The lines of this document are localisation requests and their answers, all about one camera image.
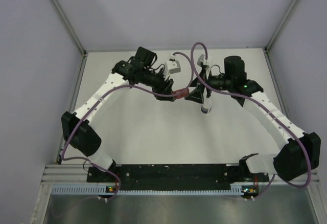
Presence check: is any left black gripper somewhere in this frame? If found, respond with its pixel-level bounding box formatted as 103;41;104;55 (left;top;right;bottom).
141;68;174;101

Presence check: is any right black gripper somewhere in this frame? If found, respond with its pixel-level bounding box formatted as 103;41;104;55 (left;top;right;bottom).
185;68;232;104

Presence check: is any red weekly pill organizer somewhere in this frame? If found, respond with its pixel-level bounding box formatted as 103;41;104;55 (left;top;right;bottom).
172;88;190;100

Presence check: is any white pill bottle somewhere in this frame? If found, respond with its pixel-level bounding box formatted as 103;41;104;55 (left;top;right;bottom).
201;97;213;114

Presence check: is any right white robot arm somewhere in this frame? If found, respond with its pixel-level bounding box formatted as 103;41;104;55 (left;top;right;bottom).
186;54;321;182

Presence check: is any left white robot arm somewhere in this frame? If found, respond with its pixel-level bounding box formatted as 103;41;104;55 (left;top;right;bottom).
61;47;180;182

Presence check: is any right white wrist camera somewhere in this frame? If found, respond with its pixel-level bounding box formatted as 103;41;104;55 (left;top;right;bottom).
197;54;213;71

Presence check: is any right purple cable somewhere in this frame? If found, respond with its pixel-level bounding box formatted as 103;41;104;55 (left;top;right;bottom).
191;42;313;199

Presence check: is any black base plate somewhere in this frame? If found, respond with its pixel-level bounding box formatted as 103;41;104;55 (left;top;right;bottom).
86;164;270;191

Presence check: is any grey slotted cable duct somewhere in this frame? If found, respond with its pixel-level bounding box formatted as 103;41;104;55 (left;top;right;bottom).
51;185;258;197

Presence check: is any right aluminium frame post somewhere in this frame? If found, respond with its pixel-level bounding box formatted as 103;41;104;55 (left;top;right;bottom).
264;0;301;52

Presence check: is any aluminium frame post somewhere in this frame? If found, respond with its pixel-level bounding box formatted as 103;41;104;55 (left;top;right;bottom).
264;0;301;52
50;0;86;56

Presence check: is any left aluminium frame post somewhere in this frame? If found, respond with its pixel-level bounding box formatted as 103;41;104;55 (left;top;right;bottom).
50;0;86;56

